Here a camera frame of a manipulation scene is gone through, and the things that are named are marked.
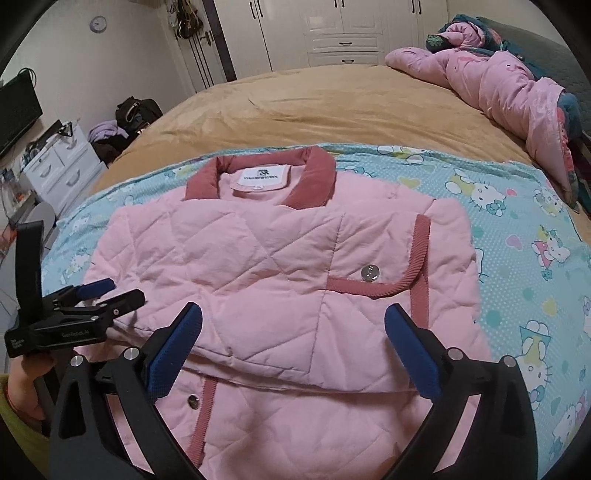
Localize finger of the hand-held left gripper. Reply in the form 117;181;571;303
99;289;147;324
74;278;116;298

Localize black television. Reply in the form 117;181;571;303
0;76;43;158

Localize pink floral comforter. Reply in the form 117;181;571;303
385;21;585;213

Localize pink quilted jacket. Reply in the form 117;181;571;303
85;147;492;480

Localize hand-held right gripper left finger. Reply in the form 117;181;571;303
48;302;206;480

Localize person's left forearm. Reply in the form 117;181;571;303
0;373;49;464

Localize white wardrobe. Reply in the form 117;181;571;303
210;0;451;75

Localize grey chair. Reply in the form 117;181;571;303
23;203;58;250

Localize person's left hand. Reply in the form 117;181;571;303
10;353;56;432

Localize purple clothes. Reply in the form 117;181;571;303
89;120;126;144

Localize tan bed sheet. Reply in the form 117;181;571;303
90;65;541;197

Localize black bag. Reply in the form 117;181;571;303
115;96;163;132

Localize white door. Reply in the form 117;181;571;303
178;0;236;95

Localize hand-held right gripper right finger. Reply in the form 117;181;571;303
384;302;539;480

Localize grey quilted headboard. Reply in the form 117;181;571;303
475;16;591;139

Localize blue cartoon print blanket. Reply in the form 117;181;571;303
41;143;591;480

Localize dark clothes pile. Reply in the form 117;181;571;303
91;136;130;164

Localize white drawer cabinet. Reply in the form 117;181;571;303
21;122;107;213

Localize hanging dark bags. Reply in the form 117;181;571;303
168;0;206;40

